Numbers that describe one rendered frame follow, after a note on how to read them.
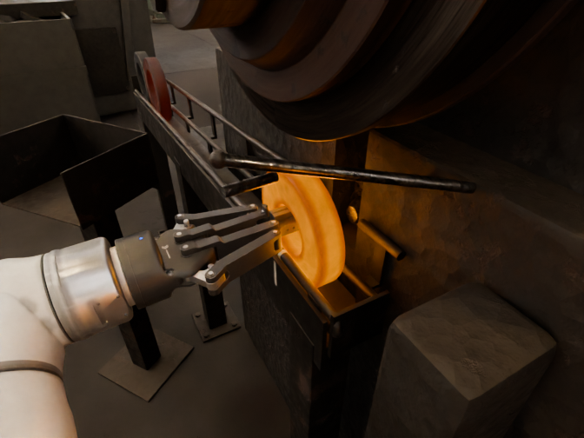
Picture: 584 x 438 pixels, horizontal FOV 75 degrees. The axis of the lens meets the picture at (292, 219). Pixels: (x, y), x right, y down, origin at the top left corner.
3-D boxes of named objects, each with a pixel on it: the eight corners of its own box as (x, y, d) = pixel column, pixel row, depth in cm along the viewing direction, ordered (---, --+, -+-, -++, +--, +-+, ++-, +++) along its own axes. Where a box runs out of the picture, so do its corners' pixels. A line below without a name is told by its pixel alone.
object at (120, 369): (136, 319, 130) (63, 113, 89) (197, 348, 120) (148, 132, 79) (85, 366, 115) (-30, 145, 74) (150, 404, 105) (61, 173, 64)
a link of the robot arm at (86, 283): (82, 361, 36) (147, 335, 38) (43, 294, 30) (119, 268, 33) (76, 299, 42) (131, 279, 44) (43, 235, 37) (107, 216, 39)
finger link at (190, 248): (177, 244, 39) (181, 251, 38) (275, 213, 43) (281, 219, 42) (185, 271, 41) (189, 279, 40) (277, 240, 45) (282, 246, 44)
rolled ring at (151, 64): (150, 61, 103) (162, 60, 105) (139, 55, 118) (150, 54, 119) (164, 128, 113) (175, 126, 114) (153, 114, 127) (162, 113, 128)
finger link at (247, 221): (182, 267, 42) (179, 260, 43) (272, 233, 46) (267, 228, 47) (175, 239, 40) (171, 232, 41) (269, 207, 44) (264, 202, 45)
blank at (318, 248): (277, 146, 50) (254, 152, 48) (347, 189, 38) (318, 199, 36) (287, 242, 58) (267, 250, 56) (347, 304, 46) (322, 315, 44)
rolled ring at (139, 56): (139, 55, 118) (149, 53, 119) (130, 49, 132) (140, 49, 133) (152, 114, 127) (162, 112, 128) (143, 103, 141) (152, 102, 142)
